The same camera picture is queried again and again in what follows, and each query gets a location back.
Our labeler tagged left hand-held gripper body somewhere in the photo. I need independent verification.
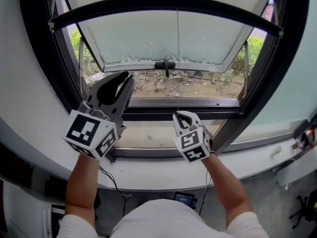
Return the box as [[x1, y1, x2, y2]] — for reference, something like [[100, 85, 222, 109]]
[[63, 99, 127, 161]]

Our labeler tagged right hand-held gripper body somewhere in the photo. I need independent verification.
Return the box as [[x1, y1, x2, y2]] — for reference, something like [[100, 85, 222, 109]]
[[172, 122, 213, 163]]

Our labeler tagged roller blind pull cord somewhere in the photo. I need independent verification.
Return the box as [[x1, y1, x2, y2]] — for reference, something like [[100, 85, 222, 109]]
[[176, 6, 181, 114]]

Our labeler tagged person's left forearm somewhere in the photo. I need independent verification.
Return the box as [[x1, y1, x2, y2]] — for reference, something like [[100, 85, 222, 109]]
[[64, 154, 101, 222]]

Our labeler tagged person's right forearm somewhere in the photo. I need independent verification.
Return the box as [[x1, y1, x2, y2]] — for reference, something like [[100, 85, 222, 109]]
[[202, 154, 253, 229]]

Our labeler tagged clear lower glass pane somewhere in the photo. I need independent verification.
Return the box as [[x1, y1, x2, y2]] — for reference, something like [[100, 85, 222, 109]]
[[115, 119, 227, 148]]

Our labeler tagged white windowsill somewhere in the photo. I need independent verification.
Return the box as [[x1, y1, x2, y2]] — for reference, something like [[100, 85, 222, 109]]
[[96, 130, 317, 192]]

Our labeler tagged small black screen device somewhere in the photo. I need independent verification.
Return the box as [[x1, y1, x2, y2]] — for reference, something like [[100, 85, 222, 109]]
[[173, 191, 196, 208]]

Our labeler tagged frosted window sash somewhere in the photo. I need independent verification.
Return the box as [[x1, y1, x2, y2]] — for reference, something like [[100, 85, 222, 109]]
[[61, 0, 277, 73]]

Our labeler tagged metal window stay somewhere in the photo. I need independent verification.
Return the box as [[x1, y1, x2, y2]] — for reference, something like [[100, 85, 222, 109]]
[[244, 41, 250, 98]]

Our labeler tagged person's white shirt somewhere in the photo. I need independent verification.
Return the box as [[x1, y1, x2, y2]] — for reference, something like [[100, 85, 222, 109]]
[[56, 198, 269, 238]]

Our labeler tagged window with mesh screen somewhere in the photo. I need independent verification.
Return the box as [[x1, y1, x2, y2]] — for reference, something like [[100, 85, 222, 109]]
[[18, 0, 317, 162]]

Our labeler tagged white paper roll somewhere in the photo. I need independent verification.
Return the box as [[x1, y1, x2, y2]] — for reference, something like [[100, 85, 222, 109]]
[[269, 145, 283, 158]]

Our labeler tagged large frosted glass pane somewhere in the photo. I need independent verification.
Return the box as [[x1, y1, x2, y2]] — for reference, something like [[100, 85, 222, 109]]
[[232, 8, 317, 143]]

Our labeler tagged small colourful clutter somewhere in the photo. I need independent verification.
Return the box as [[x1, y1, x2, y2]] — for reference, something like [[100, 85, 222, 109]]
[[292, 129, 317, 150]]

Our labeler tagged black office chair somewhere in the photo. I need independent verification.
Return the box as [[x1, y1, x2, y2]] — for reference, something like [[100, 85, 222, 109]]
[[289, 189, 317, 229]]

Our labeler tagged thin black cable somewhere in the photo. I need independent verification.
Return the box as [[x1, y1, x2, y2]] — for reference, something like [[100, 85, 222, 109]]
[[99, 166, 132, 200], [198, 169, 213, 215]]

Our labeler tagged black window handle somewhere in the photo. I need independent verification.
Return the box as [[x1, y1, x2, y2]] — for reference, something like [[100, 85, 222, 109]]
[[154, 58, 176, 78]]

